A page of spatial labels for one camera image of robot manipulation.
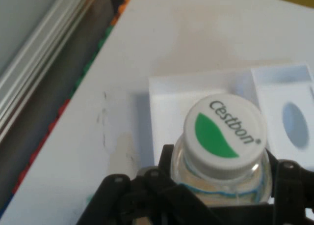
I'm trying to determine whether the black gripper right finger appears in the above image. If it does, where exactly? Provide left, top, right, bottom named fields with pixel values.
left=265, top=148, right=314, bottom=225

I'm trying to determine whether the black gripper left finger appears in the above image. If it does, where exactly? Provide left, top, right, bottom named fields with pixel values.
left=78, top=144, right=214, bottom=225

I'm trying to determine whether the clear water bottle green label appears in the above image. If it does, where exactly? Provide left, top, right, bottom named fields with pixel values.
left=170, top=94, right=273, bottom=209

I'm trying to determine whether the white blue cardboard box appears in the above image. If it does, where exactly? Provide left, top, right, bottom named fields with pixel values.
left=148, top=61, right=314, bottom=173

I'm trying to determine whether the red toy block row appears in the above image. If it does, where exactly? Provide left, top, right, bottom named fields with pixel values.
left=10, top=99, right=71, bottom=194

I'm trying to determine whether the green toy block row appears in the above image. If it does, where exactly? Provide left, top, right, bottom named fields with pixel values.
left=68, top=25, right=114, bottom=99

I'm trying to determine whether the low orange toy block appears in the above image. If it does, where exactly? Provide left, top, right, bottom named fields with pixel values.
left=109, top=0, right=136, bottom=26

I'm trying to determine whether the aluminium wall rail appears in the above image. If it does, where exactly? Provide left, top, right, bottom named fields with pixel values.
left=0, top=0, right=102, bottom=143

